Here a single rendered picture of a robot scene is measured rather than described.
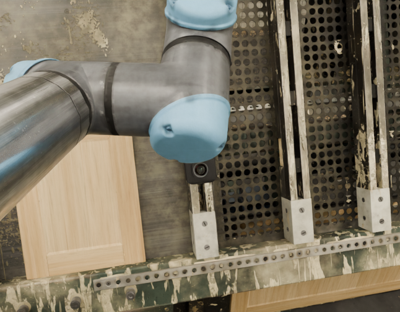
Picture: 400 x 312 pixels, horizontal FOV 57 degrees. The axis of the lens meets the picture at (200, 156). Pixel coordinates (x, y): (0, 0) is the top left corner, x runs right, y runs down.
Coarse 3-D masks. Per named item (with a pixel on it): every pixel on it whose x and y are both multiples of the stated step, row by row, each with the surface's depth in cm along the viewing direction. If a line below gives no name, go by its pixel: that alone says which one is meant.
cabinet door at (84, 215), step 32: (64, 160) 97; (96, 160) 98; (128, 160) 99; (32, 192) 96; (64, 192) 97; (96, 192) 99; (128, 192) 100; (32, 224) 96; (64, 224) 98; (96, 224) 99; (128, 224) 100; (32, 256) 97; (64, 256) 98; (96, 256) 100; (128, 256) 101
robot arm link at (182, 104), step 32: (128, 64) 36; (160, 64) 36; (192, 64) 35; (224, 64) 37; (128, 96) 34; (160, 96) 34; (192, 96) 33; (224, 96) 36; (128, 128) 36; (160, 128) 33; (192, 128) 32; (224, 128) 35; (192, 160) 37
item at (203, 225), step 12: (192, 192) 97; (204, 192) 98; (192, 204) 97; (204, 204) 100; (192, 216) 98; (204, 216) 98; (192, 228) 101; (204, 228) 98; (216, 228) 99; (192, 240) 104; (204, 240) 98; (216, 240) 99; (204, 252) 99; (216, 252) 99
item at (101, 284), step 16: (352, 240) 108; (368, 240) 108; (384, 240) 109; (256, 256) 103; (288, 256) 105; (304, 256) 105; (144, 272) 98; (160, 272) 99; (192, 272) 100; (208, 272) 101; (96, 288) 96
